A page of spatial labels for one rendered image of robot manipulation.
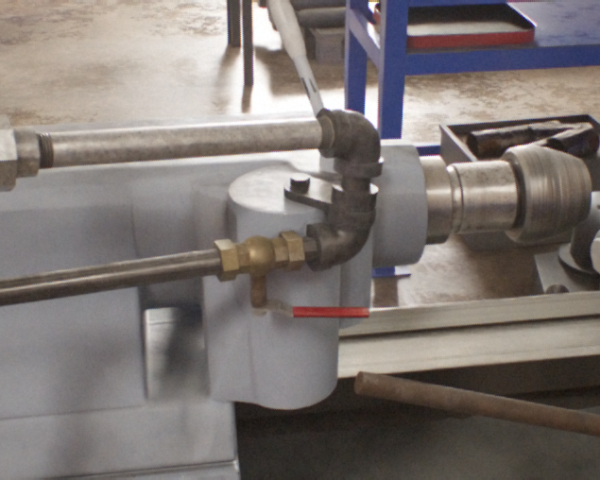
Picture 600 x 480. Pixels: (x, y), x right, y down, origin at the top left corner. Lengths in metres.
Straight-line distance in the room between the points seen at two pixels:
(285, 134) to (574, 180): 0.33
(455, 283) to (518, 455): 1.80
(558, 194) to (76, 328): 0.42
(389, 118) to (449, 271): 0.53
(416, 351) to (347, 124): 0.51
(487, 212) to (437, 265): 2.17
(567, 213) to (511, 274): 2.13
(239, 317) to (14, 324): 0.18
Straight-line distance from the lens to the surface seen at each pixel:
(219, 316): 0.80
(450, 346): 1.17
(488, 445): 1.21
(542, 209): 0.90
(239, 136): 0.66
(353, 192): 0.71
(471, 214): 0.89
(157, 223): 0.80
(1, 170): 0.60
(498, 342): 1.19
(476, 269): 3.05
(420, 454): 1.19
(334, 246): 0.72
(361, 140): 0.70
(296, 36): 0.80
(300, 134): 0.68
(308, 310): 0.73
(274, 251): 0.70
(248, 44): 4.48
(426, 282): 2.96
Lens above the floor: 1.48
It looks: 28 degrees down
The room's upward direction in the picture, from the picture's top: straight up
